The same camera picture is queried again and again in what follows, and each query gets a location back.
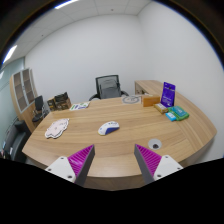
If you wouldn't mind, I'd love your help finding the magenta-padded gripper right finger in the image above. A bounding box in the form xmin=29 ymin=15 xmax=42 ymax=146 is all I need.
xmin=133 ymin=143 xmax=184 ymax=185

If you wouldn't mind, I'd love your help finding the grey mesh office chair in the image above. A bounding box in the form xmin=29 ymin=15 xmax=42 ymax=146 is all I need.
xmin=88 ymin=74 xmax=130 ymax=102

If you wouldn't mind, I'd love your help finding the purple upright package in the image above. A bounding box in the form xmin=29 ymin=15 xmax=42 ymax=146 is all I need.
xmin=160 ymin=81 xmax=177 ymax=108

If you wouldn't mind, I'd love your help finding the black sofa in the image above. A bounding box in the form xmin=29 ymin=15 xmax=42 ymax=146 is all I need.
xmin=1 ymin=119 xmax=32 ymax=163

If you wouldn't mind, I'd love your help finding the small blue package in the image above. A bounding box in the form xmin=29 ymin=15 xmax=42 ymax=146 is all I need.
xmin=165 ymin=111 xmax=178 ymax=122

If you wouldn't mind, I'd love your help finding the small black chair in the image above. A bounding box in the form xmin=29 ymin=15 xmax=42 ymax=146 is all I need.
xmin=31 ymin=95 xmax=51 ymax=123

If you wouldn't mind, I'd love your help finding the grey round cable grommet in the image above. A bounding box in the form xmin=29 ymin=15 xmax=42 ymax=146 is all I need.
xmin=147 ymin=138 xmax=163 ymax=150

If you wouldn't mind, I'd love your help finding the long ceiling light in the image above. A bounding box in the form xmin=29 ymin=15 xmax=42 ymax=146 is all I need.
xmin=2 ymin=44 xmax=18 ymax=64
xmin=54 ymin=0 xmax=79 ymax=10

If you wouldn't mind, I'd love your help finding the wooden shelf unit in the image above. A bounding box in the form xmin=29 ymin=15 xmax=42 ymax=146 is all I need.
xmin=9 ymin=67 xmax=46 ymax=134

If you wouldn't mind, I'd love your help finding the wooden side cabinet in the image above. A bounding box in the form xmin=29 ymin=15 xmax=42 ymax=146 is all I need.
xmin=134 ymin=79 xmax=164 ymax=98

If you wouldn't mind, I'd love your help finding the large dark brown cardboard box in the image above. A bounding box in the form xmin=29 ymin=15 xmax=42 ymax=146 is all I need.
xmin=53 ymin=91 xmax=72 ymax=111

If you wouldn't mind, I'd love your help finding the orange-brown cardboard box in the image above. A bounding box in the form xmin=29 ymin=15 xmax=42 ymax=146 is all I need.
xmin=142 ymin=94 xmax=161 ymax=108

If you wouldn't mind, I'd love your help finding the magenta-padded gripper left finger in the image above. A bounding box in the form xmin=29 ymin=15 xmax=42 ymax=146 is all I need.
xmin=44 ymin=143 xmax=96 ymax=188

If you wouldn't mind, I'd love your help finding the green flat package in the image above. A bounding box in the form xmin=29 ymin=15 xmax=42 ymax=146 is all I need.
xmin=167 ymin=105 xmax=190 ymax=121

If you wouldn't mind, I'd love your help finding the white printed paper sheet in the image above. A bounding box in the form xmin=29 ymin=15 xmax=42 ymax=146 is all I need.
xmin=69 ymin=101 xmax=91 ymax=111

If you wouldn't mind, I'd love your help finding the white and blue computer mouse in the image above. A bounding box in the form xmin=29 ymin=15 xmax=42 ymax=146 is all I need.
xmin=97 ymin=120 xmax=120 ymax=137

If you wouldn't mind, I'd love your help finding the small brown cardboard box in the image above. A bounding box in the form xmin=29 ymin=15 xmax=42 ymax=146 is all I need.
xmin=46 ymin=97 xmax=57 ymax=112

